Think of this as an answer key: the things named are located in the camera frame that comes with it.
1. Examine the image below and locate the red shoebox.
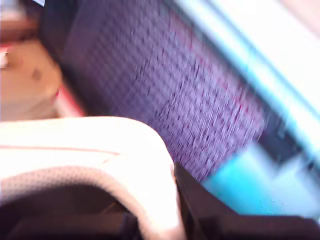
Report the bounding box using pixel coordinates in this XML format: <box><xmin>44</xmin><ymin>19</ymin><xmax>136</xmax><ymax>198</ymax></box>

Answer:
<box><xmin>0</xmin><ymin>39</ymin><xmax>87</xmax><ymax>123</ymax></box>

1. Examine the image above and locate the white leather sneaker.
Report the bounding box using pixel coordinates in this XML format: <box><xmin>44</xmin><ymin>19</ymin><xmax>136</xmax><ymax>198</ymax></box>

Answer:
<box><xmin>0</xmin><ymin>116</ymin><xmax>187</xmax><ymax>240</ymax></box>

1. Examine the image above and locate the wide black computer monitor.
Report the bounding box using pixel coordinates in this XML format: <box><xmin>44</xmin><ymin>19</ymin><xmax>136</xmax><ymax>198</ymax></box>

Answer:
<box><xmin>39</xmin><ymin>0</ymin><xmax>320</xmax><ymax>216</ymax></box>

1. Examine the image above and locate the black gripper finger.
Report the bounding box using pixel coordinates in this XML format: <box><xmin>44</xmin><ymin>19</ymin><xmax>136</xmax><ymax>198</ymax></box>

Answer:
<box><xmin>117</xmin><ymin>214</ymin><xmax>140</xmax><ymax>240</ymax></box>
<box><xmin>174</xmin><ymin>162</ymin><xmax>241</xmax><ymax>240</ymax></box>

